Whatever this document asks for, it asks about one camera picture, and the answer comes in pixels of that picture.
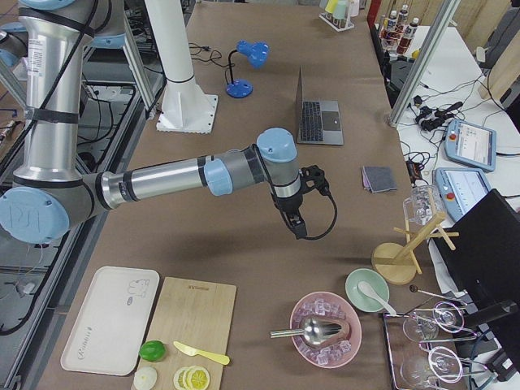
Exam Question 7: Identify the sauce bottle with label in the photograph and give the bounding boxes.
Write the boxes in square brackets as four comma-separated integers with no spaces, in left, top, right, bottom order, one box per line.
[403,17,419,49]

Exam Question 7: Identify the green lime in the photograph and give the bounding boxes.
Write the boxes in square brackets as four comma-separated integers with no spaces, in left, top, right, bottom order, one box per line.
[138,340,166,362]

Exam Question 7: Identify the white ceramic spoon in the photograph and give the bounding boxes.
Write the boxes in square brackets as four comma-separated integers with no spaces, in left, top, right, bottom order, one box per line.
[357,281,397,316]

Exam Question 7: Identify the blue teach pendant lower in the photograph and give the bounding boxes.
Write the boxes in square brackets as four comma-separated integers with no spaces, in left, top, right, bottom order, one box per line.
[434,167,492,222]

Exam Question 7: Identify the mint green cup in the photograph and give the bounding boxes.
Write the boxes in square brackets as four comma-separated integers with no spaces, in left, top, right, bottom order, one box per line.
[332,0,350,20]

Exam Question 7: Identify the wine glass lower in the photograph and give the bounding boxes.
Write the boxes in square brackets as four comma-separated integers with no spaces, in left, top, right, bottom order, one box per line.
[400,346,463,389]

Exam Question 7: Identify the folded grey cloth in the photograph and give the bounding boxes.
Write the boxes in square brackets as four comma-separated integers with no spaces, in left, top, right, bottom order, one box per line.
[361,166,397,193]

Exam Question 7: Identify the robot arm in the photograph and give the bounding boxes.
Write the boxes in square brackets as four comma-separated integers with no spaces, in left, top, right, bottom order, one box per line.
[1,1,306,244]

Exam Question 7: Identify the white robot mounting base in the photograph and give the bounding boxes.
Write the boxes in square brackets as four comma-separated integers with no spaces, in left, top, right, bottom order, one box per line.
[145,0,218,134]

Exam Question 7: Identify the blue teach pendant upper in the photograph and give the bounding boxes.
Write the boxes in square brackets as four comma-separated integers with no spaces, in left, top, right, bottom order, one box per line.
[444,119,497,172]

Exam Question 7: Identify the blue desk lamp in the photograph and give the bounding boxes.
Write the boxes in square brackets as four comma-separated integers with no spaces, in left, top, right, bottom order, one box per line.
[226,40,270,98]

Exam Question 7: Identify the yellow cup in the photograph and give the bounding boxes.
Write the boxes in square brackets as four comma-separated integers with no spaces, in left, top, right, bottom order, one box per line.
[324,0,338,14]

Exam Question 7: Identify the aluminium frame post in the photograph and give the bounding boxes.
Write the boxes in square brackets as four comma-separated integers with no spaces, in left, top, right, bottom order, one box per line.
[388,0,461,128]

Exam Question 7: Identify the pink bowl with ice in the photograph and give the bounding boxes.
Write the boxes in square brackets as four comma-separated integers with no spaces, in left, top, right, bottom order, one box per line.
[289,292,362,369]

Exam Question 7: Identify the wine glass upper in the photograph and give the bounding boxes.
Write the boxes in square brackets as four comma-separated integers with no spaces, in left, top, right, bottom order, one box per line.
[402,301,464,341]

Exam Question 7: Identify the mint green bowl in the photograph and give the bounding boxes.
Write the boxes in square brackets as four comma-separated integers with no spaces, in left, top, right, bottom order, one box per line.
[344,268,389,313]

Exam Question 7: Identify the blue teach pendant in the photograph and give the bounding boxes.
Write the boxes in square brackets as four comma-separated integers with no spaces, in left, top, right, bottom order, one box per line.
[444,119,497,172]
[434,167,492,222]

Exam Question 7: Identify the wooden cup tree stand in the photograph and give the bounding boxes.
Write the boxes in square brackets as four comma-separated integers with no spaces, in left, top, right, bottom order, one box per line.
[371,212,459,285]

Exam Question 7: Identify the white wire cup rack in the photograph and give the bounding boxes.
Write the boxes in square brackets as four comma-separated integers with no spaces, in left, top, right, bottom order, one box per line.
[319,12,355,32]

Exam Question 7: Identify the wine glass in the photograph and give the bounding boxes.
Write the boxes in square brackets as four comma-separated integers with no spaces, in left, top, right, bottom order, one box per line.
[400,346,463,389]
[402,301,464,341]

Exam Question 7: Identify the white onion half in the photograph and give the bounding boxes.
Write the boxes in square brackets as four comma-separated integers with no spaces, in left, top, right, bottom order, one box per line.
[133,366,158,390]

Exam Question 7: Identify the sliced lemon pieces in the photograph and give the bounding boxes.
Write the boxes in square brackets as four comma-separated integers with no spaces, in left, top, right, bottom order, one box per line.
[173,366,210,390]

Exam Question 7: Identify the clear glass mug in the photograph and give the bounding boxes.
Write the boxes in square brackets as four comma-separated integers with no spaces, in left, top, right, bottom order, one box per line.
[403,185,445,226]

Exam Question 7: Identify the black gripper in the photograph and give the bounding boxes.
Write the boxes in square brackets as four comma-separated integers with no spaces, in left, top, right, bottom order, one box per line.
[271,187,306,239]

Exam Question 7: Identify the metal ice scoop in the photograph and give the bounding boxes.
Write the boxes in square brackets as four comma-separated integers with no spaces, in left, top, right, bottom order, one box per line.
[269,316,344,348]

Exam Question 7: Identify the yellow plastic knife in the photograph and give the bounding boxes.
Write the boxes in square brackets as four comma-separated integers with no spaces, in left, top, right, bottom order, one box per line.
[173,340,231,366]

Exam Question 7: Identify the black wire glass rack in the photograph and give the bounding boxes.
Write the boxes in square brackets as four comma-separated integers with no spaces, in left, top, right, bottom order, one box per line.
[382,309,489,389]

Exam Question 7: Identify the wooden cutting board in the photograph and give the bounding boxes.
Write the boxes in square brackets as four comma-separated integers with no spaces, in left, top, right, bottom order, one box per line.
[137,277,236,389]

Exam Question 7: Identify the copper wire bottle rack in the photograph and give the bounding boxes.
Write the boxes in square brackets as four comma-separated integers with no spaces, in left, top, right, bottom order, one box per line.
[381,25,409,54]

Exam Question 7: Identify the white plastic tray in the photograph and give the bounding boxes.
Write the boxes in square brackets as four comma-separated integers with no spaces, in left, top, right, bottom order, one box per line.
[60,266,160,376]

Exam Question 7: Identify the grey laptop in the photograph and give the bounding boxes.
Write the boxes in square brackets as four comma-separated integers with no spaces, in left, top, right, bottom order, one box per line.
[295,68,345,146]

